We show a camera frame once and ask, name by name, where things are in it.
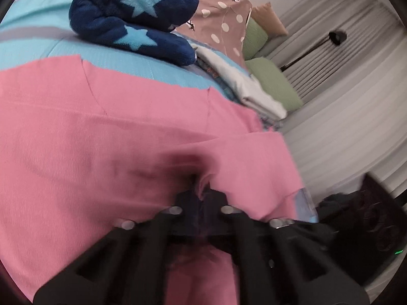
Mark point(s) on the navy fleece garment with stars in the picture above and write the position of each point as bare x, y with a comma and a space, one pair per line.
95, 16

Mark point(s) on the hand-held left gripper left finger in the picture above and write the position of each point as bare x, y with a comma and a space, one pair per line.
182, 213

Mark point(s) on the beige pillow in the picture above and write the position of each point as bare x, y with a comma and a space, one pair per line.
270, 19

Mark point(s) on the patterned folded cloth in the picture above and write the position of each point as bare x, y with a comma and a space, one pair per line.
219, 82

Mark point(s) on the brown polka-dot duvet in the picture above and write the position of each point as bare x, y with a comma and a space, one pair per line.
219, 22

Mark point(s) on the black floor lamp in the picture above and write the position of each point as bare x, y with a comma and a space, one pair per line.
337, 37

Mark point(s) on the white curtain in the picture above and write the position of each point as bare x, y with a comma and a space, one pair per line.
349, 101

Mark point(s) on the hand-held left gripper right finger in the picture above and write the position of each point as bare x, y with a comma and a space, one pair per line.
216, 216

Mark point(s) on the pink leggings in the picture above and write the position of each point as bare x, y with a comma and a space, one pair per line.
95, 133

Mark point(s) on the white folded cloth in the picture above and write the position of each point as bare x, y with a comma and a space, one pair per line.
244, 85

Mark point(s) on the green pillow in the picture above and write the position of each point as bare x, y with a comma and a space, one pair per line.
276, 82
254, 38

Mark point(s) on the blue and grey bedsheet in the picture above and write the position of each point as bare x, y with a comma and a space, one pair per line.
31, 47

